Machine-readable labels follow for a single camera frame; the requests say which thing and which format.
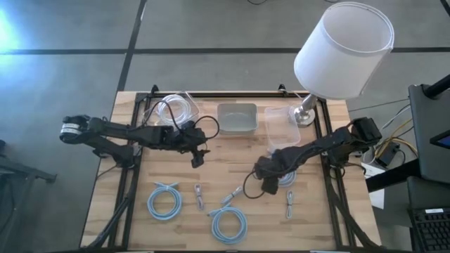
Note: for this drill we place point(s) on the black keyboard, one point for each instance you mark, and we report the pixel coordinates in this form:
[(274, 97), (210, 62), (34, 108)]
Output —
[(432, 230)]

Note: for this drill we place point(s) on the black power adapter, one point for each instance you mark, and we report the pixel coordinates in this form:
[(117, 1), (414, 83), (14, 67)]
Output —
[(386, 154)]

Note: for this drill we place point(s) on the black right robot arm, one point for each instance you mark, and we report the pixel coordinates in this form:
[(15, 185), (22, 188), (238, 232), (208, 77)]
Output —
[(334, 140)]

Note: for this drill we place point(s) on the white paper sheet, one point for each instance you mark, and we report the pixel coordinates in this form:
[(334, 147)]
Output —
[(378, 200)]

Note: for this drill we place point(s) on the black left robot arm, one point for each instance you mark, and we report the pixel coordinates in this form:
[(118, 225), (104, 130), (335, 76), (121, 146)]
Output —
[(116, 131)]

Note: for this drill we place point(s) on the black desk pole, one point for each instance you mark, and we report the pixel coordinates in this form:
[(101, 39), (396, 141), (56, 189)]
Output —
[(437, 88)]

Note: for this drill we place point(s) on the black computer desk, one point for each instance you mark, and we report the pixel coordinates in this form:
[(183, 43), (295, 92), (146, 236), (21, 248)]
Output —
[(429, 116)]

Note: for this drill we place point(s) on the computer monitor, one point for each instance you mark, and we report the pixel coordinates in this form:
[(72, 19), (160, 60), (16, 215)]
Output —
[(442, 140)]

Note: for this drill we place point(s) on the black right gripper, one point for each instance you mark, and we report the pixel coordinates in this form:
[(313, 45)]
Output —
[(270, 165)]

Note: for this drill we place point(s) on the black aluminium table frame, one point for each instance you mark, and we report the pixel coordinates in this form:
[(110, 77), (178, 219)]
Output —
[(246, 94)]

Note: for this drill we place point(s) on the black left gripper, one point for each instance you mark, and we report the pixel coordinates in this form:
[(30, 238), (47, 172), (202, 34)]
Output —
[(193, 138)]

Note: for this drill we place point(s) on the dark metal stand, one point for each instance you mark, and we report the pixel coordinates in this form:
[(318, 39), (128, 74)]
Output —
[(21, 172)]

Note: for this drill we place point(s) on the silver lamp with white shade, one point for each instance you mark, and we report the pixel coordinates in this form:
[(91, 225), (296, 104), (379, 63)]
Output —
[(341, 52)]

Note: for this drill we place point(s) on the clear plastic bin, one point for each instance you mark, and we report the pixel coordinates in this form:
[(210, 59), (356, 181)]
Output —
[(149, 117), (281, 126)]

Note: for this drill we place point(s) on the black diagonal strut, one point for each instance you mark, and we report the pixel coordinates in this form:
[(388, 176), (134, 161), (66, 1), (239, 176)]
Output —
[(390, 175)]

